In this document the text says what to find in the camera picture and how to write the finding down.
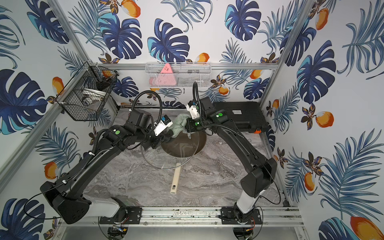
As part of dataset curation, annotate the green fluffy cloth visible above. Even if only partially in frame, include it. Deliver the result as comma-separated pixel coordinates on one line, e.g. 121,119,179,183
168,114,190,138

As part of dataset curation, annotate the glass pot lid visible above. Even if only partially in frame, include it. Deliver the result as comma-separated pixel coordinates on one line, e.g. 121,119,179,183
140,132,201,170

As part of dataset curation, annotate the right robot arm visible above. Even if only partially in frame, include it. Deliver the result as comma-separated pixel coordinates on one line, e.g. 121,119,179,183
186,97,277,223

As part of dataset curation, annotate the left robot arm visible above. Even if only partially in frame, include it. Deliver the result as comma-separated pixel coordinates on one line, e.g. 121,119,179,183
40,109,173,224

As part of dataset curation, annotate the pink triangular object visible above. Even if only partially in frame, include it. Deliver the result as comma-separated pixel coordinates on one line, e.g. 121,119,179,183
153,63,177,87

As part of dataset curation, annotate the white mesh shelf basket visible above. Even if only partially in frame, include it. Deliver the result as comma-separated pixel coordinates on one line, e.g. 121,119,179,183
145,62,212,88

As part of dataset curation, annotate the black tool case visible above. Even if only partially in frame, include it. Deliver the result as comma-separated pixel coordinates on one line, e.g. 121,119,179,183
213,102,269,134

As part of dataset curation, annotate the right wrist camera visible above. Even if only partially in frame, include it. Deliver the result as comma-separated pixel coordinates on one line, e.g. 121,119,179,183
186,101,200,120

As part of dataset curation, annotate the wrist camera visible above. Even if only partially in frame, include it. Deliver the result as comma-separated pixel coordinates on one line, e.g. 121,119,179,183
154,115,173,136
186,101,200,120

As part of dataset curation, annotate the frying pan with cream handle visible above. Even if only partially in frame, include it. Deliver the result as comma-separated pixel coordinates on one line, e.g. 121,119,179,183
160,133,207,195

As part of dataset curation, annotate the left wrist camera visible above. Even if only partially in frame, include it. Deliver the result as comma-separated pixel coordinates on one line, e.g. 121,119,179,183
154,115,173,136

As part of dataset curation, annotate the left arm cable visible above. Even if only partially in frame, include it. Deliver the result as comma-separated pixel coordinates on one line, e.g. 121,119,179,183
130,90,163,124

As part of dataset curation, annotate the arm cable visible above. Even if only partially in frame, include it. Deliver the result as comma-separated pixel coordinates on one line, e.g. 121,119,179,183
130,90,163,124
192,81,205,119

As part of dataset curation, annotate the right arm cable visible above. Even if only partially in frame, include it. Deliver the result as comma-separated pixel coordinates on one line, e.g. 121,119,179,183
192,81,205,119

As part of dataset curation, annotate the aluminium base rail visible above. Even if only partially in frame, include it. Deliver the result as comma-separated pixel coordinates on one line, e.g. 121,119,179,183
59,207,304,228

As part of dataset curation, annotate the black wire basket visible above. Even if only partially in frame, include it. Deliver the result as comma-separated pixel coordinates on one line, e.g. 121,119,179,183
55,62,119,122

